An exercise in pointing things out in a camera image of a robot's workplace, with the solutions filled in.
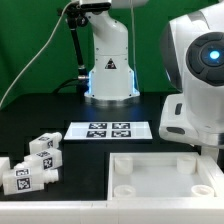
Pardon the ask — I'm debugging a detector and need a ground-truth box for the white square tabletop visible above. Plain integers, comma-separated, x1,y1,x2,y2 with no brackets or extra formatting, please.
107,152,217,200

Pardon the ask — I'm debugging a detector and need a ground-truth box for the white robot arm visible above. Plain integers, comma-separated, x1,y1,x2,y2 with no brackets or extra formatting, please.
79,0,224,148

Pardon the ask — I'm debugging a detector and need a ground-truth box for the white marker plate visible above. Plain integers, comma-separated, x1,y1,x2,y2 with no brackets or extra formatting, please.
64,121,152,140

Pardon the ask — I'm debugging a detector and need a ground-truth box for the white block far left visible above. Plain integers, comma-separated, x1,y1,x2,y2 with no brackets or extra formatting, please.
0,157,10,187

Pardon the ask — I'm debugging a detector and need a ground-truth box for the white front fence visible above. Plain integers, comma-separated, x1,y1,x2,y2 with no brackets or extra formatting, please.
0,198,224,224

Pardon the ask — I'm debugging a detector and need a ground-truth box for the black cable at base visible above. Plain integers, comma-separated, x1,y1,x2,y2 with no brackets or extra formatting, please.
51,77,88,95

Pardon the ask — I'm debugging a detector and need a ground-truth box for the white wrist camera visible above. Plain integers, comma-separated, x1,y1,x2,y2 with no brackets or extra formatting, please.
159,94,195,144

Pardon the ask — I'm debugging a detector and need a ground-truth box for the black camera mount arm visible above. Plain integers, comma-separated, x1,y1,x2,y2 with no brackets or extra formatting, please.
54,2,88,94

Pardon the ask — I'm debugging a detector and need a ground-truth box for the white cable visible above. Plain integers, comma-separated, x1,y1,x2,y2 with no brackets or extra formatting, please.
0,0,80,109

